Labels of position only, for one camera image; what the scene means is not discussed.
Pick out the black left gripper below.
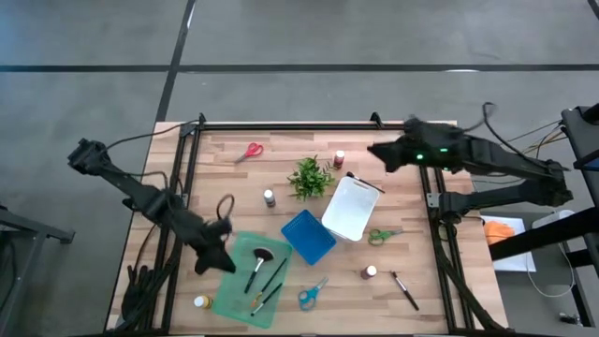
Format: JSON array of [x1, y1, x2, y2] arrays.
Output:
[[186, 217, 238, 277]]

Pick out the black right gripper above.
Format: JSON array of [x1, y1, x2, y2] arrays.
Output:
[[367, 119, 425, 173]]

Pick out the black-handled paint brush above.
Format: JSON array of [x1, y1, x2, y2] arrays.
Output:
[[249, 282, 285, 317], [345, 170, 387, 195], [390, 270, 421, 312]]

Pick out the green translucent plastic tray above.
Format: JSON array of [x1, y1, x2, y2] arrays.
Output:
[[211, 230, 294, 330]]

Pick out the thin black paint brush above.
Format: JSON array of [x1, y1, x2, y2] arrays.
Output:
[[252, 256, 288, 308]]

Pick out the green-handled scissors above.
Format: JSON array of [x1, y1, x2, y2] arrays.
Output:
[[367, 227, 403, 247]]

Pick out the blue-handled scissors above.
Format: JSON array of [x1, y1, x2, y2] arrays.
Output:
[[298, 276, 329, 312]]

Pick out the red-handled scissors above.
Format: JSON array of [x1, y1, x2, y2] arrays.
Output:
[[234, 142, 265, 164]]

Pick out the white plastic bin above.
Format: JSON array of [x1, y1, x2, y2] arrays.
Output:
[[321, 175, 381, 242]]

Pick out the artificial green potted plant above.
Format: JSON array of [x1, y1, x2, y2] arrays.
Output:
[[286, 155, 337, 202]]

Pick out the blue plastic basket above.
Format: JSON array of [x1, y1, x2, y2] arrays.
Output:
[[280, 209, 338, 267]]

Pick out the orange cloth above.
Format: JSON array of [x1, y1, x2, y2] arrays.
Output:
[[483, 220, 516, 246]]

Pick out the white paper sheet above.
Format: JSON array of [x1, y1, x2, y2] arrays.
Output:
[[480, 214, 537, 273]]

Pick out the black equipment stand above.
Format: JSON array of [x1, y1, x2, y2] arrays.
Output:
[[489, 103, 599, 329]]

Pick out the grey flat device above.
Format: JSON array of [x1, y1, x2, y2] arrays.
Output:
[[532, 209, 576, 230]]

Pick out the grey metal stand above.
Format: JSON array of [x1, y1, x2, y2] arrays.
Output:
[[0, 204, 76, 337]]

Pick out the black cable bundle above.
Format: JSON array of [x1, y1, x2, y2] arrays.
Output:
[[434, 224, 504, 331], [120, 223, 182, 331]]

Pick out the black aluminium table frame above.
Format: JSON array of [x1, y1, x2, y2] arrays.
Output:
[[161, 120, 506, 334]]

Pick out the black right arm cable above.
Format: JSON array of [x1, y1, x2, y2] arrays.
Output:
[[467, 101, 570, 172]]

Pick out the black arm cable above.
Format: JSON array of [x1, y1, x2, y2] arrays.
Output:
[[100, 119, 236, 224], [467, 101, 570, 172]]

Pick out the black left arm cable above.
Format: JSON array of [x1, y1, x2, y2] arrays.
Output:
[[100, 119, 236, 224]]

